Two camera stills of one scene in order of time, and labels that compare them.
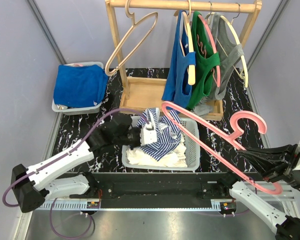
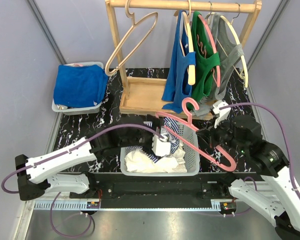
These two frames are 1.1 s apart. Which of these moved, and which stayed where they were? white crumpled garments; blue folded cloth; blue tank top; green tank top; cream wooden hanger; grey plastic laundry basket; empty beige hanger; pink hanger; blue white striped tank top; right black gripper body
Moved: blue white striped tank top; pink hanger; grey plastic laundry basket; right black gripper body
Stayed: green tank top; empty beige hanger; white crumpled garments; blue tank top; cream wooden hanger; blue folded cloth
